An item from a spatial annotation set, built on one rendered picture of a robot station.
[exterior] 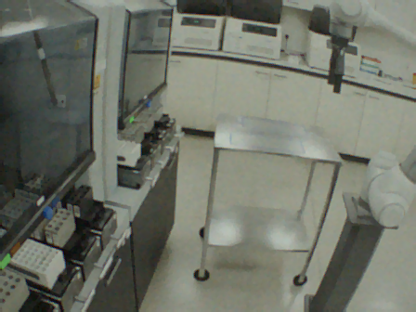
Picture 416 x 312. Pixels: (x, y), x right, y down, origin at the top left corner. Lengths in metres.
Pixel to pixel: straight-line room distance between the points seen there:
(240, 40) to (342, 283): 2.53
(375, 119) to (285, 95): 1.03
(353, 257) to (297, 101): 2.29
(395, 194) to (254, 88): 2.55
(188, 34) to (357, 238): 2.65
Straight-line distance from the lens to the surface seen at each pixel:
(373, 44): 4.39
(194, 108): 3.77
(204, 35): 3.61
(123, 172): 1.43
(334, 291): 1.83
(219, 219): 2.12
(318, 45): 3.62
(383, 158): 1.51
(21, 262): 0.93
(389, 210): 1.31
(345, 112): 3.79
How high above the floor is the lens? 1.46
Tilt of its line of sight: 25 degrees down
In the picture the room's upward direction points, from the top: 6 degrees clockwise
